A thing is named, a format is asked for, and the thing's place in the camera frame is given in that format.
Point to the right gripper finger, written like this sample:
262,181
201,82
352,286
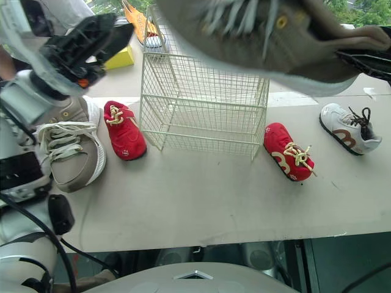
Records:
386,38
366,62

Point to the robot body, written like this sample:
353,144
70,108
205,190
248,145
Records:
195,284

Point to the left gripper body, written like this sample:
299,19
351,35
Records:
71,58

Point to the yellow box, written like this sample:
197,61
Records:
122,59

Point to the small red shoe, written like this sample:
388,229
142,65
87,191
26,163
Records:
281,143
128,137

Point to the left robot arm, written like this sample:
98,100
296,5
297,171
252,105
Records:
19,100

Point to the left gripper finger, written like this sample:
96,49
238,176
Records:
117,38
102,22

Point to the orange patterned pack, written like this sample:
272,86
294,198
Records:
137,18

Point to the small white shoe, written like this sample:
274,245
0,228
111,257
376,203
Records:
342,122
152,42

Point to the large tan lace-up shoe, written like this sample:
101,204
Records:
244,33
78,158

